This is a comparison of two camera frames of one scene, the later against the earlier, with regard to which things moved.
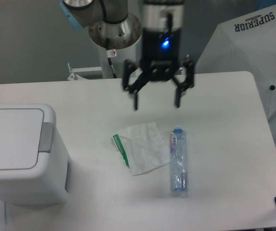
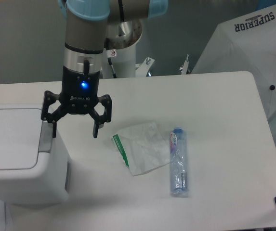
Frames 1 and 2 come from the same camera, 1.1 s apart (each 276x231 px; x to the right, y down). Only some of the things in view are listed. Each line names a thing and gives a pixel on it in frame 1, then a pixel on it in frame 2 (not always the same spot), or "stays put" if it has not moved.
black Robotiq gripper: x=161 y=55 to x=79 y=91
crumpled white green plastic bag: x=141 y=147 stays put
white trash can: x=25 y=160 stays put
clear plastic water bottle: x=179 y=187 stays put
